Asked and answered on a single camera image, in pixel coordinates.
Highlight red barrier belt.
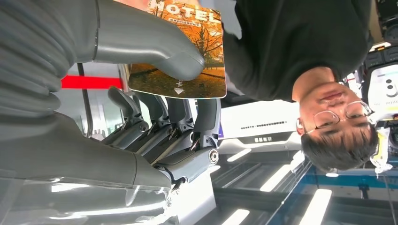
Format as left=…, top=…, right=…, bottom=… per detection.
left=61, top=75, right=124, bottom=90

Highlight person's glasses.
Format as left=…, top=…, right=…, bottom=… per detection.
left=312, top=100, right=375, bottom=130

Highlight ceiling light panel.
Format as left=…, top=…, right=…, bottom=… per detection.
left=221, top=209, right=251, bottom=225
left=259, top=164, right=293, bottom=193
left=298, top=188, right=333, bottom=225
left=226, top=148, right=253, bottom=163

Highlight person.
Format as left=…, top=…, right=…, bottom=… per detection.
left=199, top=0, right=381, bottom=173

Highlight white robot with face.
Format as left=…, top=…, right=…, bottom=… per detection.
left=360, top=42, right=398, bottom=123

